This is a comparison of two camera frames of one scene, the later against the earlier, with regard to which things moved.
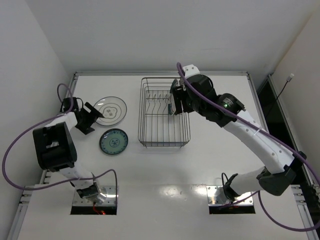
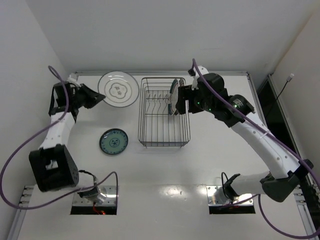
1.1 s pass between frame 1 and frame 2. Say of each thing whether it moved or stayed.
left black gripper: moved
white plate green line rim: moved
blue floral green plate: stayed
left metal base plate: stayed
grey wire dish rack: stayed
